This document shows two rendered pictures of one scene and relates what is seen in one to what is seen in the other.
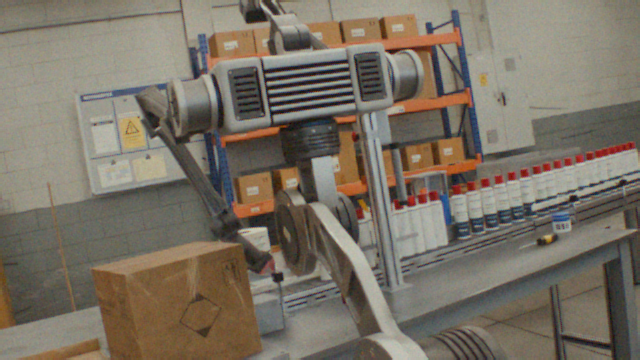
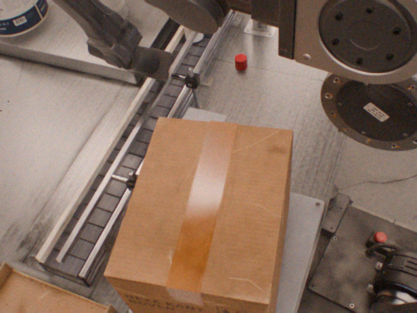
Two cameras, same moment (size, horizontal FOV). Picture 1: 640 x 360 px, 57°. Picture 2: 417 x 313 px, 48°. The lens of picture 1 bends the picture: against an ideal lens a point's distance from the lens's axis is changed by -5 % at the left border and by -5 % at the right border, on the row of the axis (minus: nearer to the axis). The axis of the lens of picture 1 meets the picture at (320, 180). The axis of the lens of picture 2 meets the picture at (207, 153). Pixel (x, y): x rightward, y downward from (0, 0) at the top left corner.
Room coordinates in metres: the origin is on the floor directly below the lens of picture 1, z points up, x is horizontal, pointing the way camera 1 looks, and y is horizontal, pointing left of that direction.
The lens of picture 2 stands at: (1.13, 0.58, 1.75)
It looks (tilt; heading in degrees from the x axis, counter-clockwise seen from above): 54 degrees down; 329
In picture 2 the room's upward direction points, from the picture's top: 11 degrees counter-clockwise
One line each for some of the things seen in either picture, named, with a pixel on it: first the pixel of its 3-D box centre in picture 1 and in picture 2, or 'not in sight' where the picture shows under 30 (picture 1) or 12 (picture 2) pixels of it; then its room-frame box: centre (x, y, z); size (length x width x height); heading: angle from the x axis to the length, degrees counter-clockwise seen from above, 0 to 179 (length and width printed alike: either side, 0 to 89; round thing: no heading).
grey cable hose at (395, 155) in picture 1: (398, 174); not in sight; (2.05, -0.26, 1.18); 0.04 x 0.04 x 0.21
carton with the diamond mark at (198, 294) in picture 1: (175, 309); (214, 234); (1.46, 0.40, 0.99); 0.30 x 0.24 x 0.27; 128
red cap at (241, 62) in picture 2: not in sight; (241, 61); (1.87, -0.02, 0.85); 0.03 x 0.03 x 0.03
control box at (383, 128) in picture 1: (372, 117); not in sight; (2.03, -0.20, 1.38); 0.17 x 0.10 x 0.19; 174
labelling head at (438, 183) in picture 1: (430, 208); not in sight; (2.34, -0.40, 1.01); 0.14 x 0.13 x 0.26; 119
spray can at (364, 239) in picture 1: (363, 238); not in sight; (2.08, -0.11, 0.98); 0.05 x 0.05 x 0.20
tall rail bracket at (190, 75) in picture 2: (276, 290); (186, 91); (1.84, 0.18, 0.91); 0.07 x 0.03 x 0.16; 29
